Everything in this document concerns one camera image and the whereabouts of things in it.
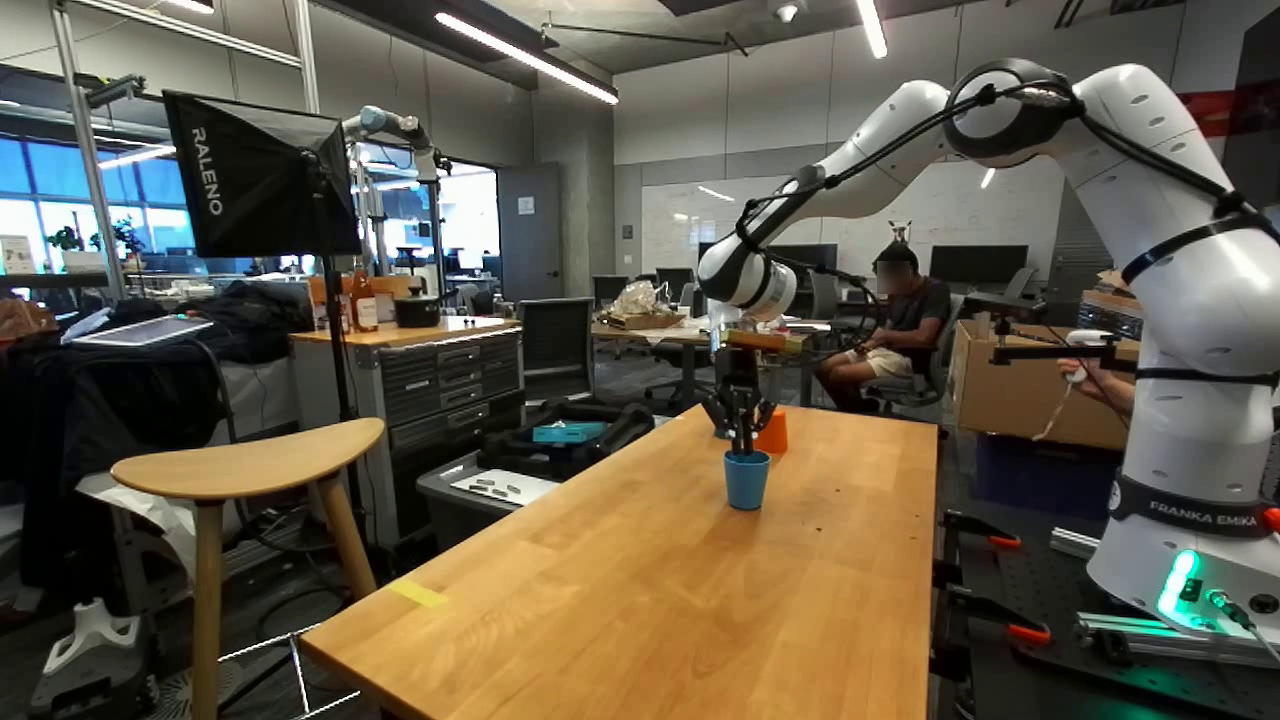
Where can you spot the grey drawer cabinet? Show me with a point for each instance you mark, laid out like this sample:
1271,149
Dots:
424,392

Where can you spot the brown cardboard box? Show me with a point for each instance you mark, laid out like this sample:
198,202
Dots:
1024,392

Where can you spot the black softbox light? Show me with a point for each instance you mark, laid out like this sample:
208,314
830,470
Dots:
261,183

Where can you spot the black jacket pile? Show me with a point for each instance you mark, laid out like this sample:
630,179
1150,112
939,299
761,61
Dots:
112,392

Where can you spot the blue storage bin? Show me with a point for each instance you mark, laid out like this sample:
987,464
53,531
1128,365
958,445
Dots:
1042,479

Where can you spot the black computer monitor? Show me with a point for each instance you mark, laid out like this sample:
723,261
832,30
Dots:
983,265

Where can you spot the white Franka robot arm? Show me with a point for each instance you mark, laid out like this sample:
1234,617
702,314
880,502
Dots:
1182,292

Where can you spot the seated person in dark shirt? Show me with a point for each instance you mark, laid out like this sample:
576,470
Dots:
907,326

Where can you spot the orange plastic cup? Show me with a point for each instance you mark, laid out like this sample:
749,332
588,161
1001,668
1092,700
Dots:
778,434

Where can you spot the teal plastic item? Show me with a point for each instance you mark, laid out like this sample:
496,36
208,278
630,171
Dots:
565,434

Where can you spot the wooden stool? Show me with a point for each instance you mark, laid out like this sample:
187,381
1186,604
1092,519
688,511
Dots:
240,464

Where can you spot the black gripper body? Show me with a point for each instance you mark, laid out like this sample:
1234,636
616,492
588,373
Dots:
736,378

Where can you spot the light blue plastic cup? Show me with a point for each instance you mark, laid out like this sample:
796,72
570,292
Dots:
744,482

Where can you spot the black light stand pole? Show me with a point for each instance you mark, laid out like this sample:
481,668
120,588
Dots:
333,332

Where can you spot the yellow tape strip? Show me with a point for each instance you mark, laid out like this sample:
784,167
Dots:
416,595

